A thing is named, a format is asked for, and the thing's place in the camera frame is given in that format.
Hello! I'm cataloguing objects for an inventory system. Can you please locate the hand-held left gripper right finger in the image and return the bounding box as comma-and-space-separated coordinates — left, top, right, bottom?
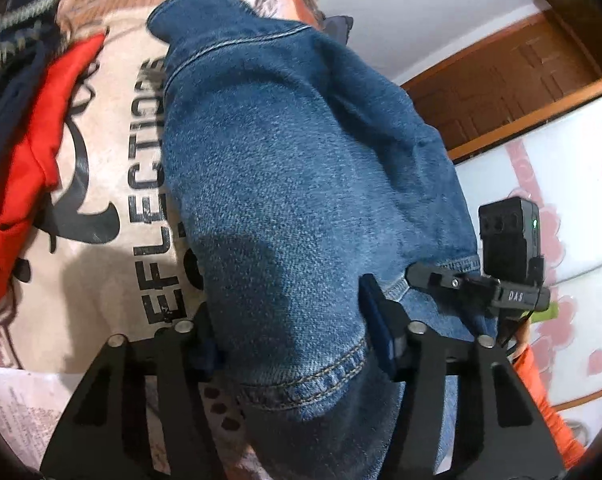
358, 273, 567, 480

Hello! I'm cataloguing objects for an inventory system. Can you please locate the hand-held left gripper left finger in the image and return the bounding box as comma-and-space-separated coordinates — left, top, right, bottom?
40, 306, 228, 480

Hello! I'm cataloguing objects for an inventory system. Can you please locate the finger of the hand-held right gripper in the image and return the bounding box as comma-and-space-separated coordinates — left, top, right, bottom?
405, 261, 465, 302

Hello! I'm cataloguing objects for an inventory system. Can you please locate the blue denim jacket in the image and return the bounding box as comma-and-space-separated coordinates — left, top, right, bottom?
146, 0, 499, 480

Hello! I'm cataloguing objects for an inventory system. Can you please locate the person's right forearm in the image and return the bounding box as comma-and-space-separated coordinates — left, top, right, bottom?
510, 344, 588, 468

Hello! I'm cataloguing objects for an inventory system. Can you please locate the brown wooden door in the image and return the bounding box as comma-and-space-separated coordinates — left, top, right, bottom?
400, 10, 602, 163

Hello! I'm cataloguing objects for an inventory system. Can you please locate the printed blanket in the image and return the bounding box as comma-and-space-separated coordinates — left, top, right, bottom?
0, 0, 342, 477

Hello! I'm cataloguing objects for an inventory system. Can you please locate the red garment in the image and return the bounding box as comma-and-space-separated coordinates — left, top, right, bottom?
0, 34, 106, 317

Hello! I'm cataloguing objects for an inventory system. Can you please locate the grey pillow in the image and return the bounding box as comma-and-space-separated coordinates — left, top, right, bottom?
323, 14, 355, 44

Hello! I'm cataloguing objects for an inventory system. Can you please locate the dark navy cloth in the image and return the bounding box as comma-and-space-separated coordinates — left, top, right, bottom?
0, 20, 54, 293

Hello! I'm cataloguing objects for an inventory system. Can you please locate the black cable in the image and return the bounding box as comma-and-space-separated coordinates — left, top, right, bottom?
496, 310, 535, 349

